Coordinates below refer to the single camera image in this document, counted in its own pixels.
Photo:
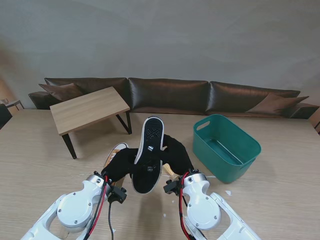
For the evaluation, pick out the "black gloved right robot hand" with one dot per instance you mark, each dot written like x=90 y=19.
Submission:
x=177 y=155

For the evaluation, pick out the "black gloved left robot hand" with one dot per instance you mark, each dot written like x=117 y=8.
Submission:
x=120 y=165

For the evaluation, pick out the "yellow canvas sneaker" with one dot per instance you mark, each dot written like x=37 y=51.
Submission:
x=117 y=147
x=150 y=132

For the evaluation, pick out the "wooden shoe brush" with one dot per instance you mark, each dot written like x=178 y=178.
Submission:
x=170 y=171

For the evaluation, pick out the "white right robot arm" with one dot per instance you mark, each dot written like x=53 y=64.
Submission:
x=202 y=207

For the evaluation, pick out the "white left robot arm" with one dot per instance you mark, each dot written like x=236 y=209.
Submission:
x=72 y=210

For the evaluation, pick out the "green plastic basket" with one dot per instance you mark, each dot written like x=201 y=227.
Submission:
x=225 y=155

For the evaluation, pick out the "dark brown leather sofa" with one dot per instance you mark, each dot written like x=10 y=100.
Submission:
x=170 y=95

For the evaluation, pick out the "small wooden black-legged bench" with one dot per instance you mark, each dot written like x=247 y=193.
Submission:
x=87 y=110

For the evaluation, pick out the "brown sofa cushion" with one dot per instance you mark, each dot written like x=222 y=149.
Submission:
x=60 y=91
x=275 y=103

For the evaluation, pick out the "small wooden side table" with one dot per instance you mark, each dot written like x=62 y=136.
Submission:
x=15 y=103

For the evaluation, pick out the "light wooden cabinet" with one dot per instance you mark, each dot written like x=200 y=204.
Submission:
x=315 y=121

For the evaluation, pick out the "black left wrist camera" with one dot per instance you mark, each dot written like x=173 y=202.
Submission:
x=117 y=195

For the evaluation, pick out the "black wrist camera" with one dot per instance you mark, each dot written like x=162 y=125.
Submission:
x=171 y=187
x=117 y=195

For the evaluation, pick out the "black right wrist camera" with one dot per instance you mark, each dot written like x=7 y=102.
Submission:
x=171 y=187

